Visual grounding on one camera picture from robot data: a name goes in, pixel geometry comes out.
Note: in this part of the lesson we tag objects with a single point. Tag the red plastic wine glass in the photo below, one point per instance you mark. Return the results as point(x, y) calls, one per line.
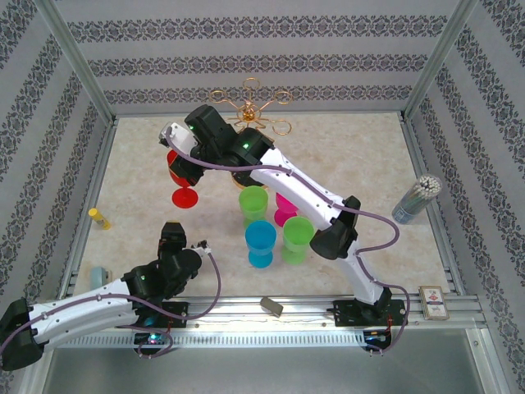
point(185, 198)

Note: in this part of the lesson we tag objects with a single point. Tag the green plastic wine glass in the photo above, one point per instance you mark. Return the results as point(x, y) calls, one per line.
point(297, 250)
point(253, 201)

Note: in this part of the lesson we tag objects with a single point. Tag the blue plastic wine glass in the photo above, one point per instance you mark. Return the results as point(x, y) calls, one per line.
point(260, 254)

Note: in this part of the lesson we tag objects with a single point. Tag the pink plastic wine glass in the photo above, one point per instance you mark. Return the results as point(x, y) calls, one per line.
point(283, 215)

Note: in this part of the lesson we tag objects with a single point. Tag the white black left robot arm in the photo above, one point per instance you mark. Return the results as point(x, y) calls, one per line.
point(82, 324)

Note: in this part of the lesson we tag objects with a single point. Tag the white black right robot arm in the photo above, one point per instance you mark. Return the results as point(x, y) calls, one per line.
point(295, 193)

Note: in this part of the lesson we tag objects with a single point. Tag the yellow glue stick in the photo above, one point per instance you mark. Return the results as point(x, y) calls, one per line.
point(99, 218)

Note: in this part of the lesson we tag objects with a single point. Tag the pale blue plastic tool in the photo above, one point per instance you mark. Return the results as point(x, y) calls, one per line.
point(98, 277)

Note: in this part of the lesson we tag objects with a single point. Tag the small grey metal block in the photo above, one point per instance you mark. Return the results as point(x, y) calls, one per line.
point(271, 306)

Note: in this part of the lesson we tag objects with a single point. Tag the grey metal sheet panel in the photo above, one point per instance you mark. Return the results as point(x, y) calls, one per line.
point(262, 369)

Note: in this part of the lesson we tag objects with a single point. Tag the clear tube of grey sticks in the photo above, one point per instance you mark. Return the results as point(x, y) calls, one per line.
point(422, 193)

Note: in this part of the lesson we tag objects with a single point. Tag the playing card box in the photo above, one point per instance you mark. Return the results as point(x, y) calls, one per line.
point(434, 304)

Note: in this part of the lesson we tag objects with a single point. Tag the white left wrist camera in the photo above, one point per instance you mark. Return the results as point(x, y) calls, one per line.
point(203, 247)

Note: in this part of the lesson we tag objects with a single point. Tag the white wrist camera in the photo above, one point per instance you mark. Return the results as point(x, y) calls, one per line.
point(176, 133)
point(203, 247)

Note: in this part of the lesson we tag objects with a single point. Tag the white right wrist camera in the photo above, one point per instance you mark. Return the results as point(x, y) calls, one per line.
point(176, 133)

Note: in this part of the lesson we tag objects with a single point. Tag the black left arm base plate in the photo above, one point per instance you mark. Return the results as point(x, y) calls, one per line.
point(178, 314)

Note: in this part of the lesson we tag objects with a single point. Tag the aluminium mounting rail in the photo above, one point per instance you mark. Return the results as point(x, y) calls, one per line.
point(229, 312)

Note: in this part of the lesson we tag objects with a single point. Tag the aluminium side rail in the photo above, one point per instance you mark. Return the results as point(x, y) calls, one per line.
point(421, 164)
point(99, 164)

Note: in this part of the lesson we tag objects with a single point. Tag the aluminium corner post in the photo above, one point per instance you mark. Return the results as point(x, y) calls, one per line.
point(441, 57)
point(74, 57)

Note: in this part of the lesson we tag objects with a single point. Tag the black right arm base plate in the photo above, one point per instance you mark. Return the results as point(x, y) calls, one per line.
point(348, 314)

